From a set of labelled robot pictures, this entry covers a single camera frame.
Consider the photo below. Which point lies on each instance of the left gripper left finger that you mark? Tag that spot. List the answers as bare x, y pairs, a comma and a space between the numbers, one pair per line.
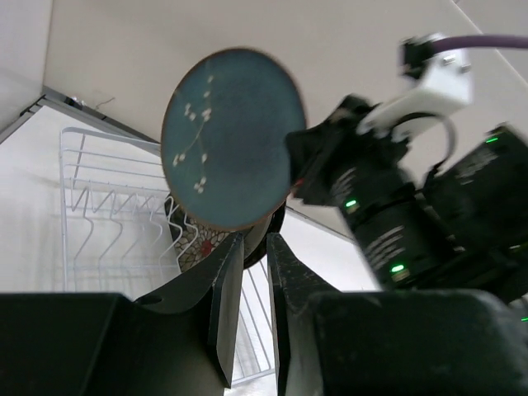
176, 340

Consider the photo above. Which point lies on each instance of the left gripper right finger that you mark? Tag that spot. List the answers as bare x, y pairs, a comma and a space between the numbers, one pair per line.
432, 342

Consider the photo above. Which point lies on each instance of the white wire dish rack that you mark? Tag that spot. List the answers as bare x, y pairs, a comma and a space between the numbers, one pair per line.
115, 233

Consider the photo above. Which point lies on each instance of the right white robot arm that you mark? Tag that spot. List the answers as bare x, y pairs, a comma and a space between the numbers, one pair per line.
464, 227

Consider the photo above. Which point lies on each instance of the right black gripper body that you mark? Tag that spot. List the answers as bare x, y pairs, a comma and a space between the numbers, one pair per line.
320, 154

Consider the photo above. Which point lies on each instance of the square black floral plate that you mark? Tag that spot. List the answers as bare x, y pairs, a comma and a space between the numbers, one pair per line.
193, 242

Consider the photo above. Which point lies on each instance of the round teal plate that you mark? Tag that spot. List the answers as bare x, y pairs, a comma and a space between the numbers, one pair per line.
223, 138

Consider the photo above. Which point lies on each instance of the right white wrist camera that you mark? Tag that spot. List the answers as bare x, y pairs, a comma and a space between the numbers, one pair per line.
440, 82

